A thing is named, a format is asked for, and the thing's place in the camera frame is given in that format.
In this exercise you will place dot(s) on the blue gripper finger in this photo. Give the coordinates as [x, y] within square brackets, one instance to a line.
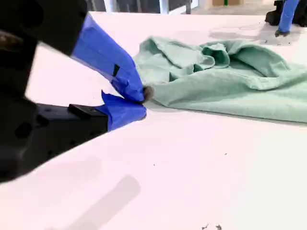
[105, 55]
[120, 112]
[286, 19]

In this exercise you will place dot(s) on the pale green t-shirt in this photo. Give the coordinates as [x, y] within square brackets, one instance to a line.
[216, 86]

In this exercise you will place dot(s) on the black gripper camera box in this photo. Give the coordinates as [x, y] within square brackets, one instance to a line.
[272, 18]

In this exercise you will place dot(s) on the white frame post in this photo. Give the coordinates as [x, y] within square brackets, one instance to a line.
[163, 6]

